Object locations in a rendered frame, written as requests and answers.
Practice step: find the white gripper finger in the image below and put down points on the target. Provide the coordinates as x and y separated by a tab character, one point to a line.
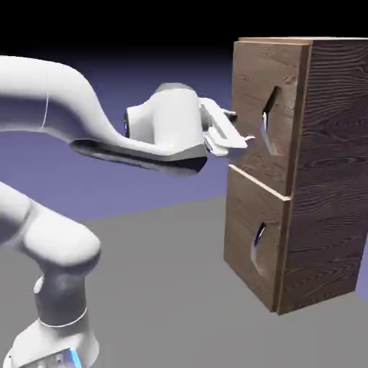
231	115
249	138

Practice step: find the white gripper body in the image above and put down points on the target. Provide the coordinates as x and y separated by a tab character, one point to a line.
222	126

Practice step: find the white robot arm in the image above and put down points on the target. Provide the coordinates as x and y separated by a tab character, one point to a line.
72	95

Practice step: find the large wooden cabinet door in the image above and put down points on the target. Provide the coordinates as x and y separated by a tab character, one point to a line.
253	74

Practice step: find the small wooden cabinet door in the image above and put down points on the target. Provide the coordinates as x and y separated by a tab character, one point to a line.
241	218

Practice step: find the brown wooden cabinet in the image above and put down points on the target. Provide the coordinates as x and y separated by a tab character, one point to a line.
330	172

